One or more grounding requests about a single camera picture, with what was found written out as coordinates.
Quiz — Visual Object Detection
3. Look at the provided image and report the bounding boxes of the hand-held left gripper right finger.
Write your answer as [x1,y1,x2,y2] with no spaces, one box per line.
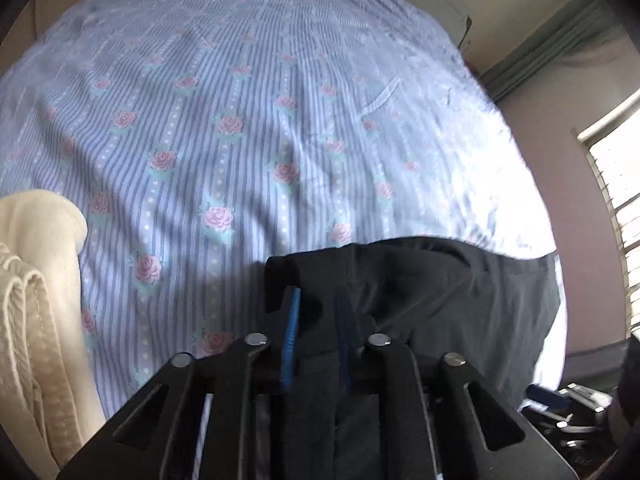
[336,294,577,480]

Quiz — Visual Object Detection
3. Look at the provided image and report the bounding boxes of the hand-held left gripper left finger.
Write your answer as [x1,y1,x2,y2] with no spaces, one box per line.
[56,256,303,480]

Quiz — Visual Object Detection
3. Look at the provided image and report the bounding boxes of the black pants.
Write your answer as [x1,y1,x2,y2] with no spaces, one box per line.
[255,238,561,480]

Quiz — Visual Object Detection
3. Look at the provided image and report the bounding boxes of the blue floral striped bed sheet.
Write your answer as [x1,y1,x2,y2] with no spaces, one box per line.
[0,0,559,417]

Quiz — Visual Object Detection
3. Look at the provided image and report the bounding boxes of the cream folded towel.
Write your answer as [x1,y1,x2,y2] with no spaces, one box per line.
[0,190,107,480]

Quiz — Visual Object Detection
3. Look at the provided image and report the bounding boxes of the window with blinds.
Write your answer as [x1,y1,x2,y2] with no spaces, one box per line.
[572,87,640,341]

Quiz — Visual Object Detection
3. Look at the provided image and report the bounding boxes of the green curtain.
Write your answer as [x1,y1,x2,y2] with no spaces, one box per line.
[479,0,621,102]

